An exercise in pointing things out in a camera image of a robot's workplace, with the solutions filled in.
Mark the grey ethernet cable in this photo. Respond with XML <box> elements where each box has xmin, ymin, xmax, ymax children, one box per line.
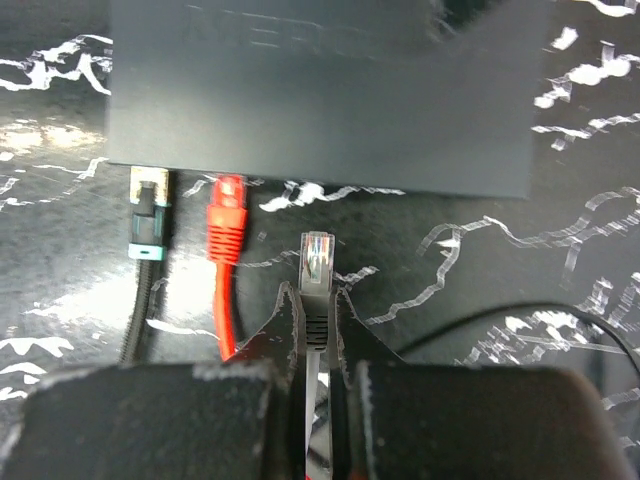
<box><xmin>298</xmin><ymin>230</ymin><xmax>335</xmax><ymax>480</ymax></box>

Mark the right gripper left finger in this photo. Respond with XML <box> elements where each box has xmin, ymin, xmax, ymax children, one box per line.
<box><xmin>1</xmin><ymin>283</ymin><xmax>306</xmax><ymax>479</ymax></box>

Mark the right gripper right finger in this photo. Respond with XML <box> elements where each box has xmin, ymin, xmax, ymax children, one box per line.
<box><xmin>332</xmin><ymin>288</ymin><xmax>635</xmax><ymax>479</ymax></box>

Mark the black network switch box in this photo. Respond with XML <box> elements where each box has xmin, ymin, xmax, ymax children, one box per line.
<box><xmin>107</xmin><ymin>1</ymin><xmax>553</xmax><ymax>198</ymax></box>

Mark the red ethernet cable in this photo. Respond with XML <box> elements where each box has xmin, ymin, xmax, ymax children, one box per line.
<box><xmin>205</xmin><ymin>173</ymin><xmax>250</xmax><ymax>362</ymax></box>

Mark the black ethernet cable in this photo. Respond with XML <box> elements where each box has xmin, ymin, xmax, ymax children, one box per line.
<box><xmin>117</xmin><ymin>167</ymin><xmax>174</xmax><ymax>366</ymax></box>

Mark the black marbled mat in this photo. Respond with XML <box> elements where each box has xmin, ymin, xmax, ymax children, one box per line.
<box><xmin>1</xmin><ymin>1</ymin><xmax>639</xmax><ymax>479</ymax></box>

